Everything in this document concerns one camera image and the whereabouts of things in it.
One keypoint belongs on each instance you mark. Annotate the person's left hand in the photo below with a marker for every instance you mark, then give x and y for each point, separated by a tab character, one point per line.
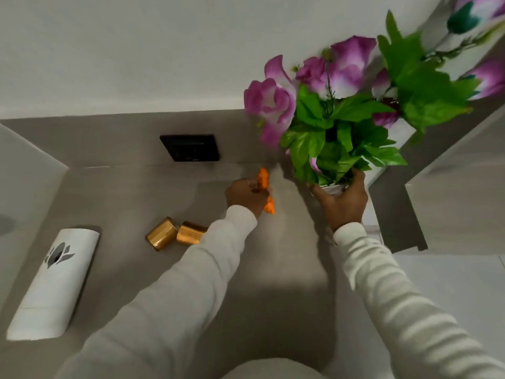
244	195

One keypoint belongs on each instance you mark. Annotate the person's right hand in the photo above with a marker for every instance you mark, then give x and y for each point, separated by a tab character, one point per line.
347	207

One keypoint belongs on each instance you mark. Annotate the person's left fingers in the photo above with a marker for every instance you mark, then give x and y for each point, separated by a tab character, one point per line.
258	192

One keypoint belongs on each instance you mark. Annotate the person's right thumb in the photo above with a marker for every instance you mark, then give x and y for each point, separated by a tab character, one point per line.
320	193

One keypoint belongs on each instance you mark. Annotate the orange cleaning cloth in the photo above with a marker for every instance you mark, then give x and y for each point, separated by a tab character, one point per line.
263	177

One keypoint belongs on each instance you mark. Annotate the potted artificial purple flowers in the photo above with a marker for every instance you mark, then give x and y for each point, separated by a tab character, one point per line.
339	138

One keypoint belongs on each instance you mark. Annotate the person's left forearm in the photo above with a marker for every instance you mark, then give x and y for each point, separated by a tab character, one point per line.
177	296

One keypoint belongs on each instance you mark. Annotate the person's right forearm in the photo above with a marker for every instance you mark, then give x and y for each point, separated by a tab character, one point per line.
402	303

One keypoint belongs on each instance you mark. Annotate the gold metal cup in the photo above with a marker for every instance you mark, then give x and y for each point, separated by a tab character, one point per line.
191	233
161	234

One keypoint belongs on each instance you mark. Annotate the grey cabinet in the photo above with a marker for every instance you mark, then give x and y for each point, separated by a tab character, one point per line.
461	209

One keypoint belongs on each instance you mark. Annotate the person's white sweater torso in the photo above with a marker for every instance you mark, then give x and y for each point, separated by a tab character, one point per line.
274	370

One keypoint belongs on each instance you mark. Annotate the white air freshener dispenser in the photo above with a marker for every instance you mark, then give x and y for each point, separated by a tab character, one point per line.
51	288

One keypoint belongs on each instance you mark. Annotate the black wall switch plate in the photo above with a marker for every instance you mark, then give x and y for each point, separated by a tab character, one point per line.
191	147

